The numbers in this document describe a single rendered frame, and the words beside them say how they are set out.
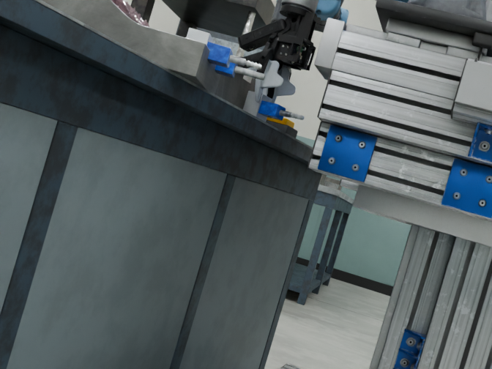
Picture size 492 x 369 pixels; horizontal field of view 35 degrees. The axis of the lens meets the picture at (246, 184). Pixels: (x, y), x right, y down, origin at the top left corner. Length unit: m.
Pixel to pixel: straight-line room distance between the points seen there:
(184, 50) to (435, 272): 0.71
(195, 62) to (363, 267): 6.93
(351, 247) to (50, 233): 7.01
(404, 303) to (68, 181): 0.77
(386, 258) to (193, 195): 6.59
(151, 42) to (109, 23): 0.07
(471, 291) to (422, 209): 0.19
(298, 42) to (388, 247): 6.52
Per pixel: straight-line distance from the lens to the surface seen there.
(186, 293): 1.69
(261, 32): 1.72
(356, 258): 8.11
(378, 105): 1.42
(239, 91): 1.69
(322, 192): 5.28
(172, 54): 1.26
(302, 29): 1.68
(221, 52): 1.32
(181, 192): 1.52
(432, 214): 1.53
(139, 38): 1.28
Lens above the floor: 0.66
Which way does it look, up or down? level
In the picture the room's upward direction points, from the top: 17 degrees clockwise
